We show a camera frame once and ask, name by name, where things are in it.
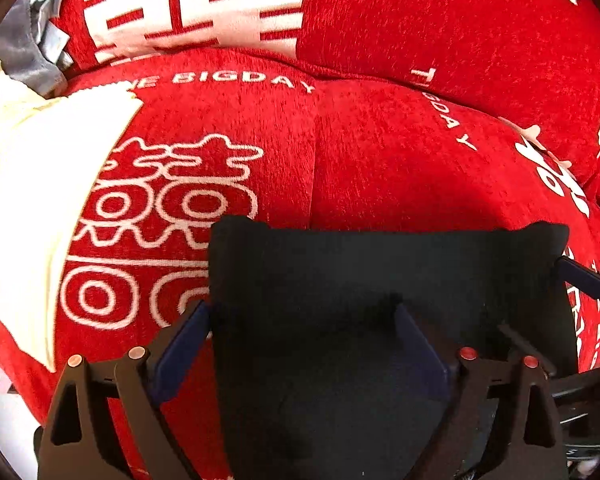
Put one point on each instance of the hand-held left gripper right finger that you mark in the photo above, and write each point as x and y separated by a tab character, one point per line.
420	350

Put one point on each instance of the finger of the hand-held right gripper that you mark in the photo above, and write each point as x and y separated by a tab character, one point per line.
520	342
582	277

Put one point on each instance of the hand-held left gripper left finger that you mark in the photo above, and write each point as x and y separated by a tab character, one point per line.
180	350

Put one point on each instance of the black pants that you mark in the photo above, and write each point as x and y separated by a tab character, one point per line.
330	285

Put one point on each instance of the red seat cushion white lettering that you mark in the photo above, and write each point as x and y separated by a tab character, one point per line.
405	160

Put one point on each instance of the cream white cloth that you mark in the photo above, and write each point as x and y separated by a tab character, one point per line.
30	185

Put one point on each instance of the plain red back cushion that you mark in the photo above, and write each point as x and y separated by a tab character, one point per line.
455	25

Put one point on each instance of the silver foil packet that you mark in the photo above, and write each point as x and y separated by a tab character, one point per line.
57	45

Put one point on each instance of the grey cloth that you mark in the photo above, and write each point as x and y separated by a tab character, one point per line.
20	45

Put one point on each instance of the red back cushion block print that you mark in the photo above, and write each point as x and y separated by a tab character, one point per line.
190	5

